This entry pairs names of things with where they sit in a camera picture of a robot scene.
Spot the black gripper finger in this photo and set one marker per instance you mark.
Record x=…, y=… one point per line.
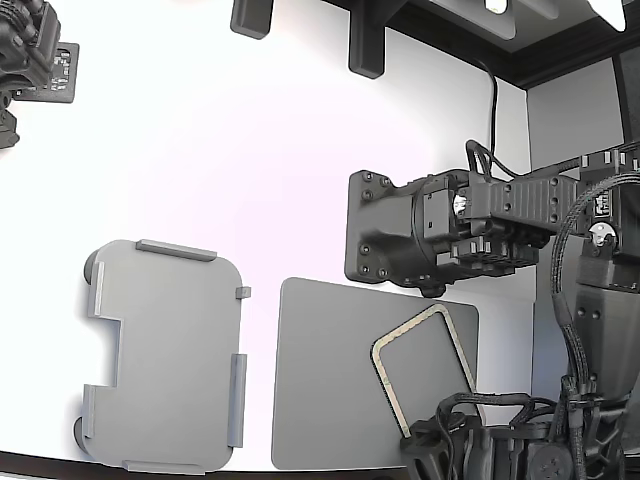
x=406, y=450
x=426, y=435

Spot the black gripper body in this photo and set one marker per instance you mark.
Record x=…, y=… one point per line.
x=455, y=457

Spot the thin rectangular frame with printed liner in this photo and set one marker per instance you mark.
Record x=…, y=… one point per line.
x=407, y=325

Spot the black six-joint robot arm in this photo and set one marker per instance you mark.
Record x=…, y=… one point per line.
x=530, y=200

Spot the grey holder plate with tabs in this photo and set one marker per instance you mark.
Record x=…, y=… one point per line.
x=170, y=350

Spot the dark grey flat mat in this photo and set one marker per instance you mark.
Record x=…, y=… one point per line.
x=320, y=375

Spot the dark circuit board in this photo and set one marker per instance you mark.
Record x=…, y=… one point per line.
x=65, y=70

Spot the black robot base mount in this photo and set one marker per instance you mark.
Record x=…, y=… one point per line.
x=380, y=225

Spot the dark enclosure frame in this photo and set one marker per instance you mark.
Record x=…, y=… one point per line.
x=550, y=60

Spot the long black bracket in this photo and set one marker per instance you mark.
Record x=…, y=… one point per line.
x=367, y=40

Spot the short black bracket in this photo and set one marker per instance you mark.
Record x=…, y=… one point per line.
x=250, y=17

